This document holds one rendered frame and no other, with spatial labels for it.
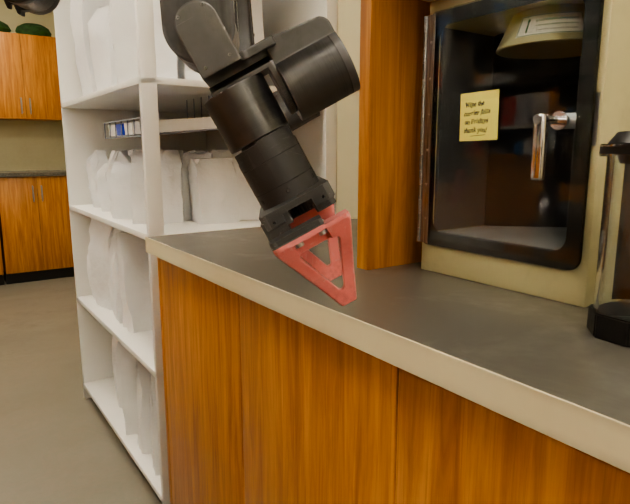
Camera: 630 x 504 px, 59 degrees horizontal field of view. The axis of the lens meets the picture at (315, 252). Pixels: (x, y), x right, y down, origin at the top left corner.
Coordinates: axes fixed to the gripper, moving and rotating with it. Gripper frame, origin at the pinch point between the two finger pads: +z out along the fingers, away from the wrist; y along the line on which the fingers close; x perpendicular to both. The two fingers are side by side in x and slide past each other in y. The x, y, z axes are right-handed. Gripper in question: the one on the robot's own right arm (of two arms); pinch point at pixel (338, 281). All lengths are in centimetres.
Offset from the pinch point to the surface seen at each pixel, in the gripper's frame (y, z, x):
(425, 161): 48, 1, -24
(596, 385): -2.9, 20.2, -16.7
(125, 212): 152, -20, 55
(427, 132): 48, -3, -26
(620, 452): -10.3, 21.5, -13.6
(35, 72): 480, -174, 148
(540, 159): 23.2, 4.7, -31.9
